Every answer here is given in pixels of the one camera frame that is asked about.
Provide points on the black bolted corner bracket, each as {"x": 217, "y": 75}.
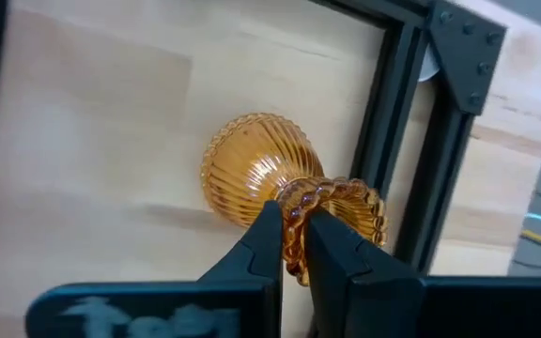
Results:
{"x": 463, "y": 51}

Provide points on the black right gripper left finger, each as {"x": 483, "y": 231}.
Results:
{"x": 251, "y": 263}

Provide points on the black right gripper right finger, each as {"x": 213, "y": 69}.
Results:
{"x": 345, "y": 281}

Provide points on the white round disc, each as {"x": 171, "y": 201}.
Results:
{"x": 428, "y": 68}

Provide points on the amber ribbed glass candlestick holder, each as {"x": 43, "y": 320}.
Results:
{"x": 256, "y": 159}

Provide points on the black aluminium rig frame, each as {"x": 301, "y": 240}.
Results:
{"x": 383, "y": 117}

